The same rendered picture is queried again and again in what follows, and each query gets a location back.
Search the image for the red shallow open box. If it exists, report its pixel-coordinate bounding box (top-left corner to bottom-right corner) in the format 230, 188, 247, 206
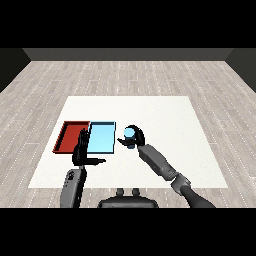
52, 120, 91, 155

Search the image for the dark grey robot body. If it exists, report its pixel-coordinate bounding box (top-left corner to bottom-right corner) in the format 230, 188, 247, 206
97, 188, 160, 209

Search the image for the light blue shallow open box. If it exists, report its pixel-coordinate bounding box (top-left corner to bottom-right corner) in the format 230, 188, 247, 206
85, 121, 117, 155

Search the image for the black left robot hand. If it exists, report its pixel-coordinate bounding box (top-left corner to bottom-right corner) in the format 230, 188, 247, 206
71, 128, 107, 167

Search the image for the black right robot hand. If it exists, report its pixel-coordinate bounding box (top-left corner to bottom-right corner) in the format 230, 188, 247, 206
116, 124, 147, 150

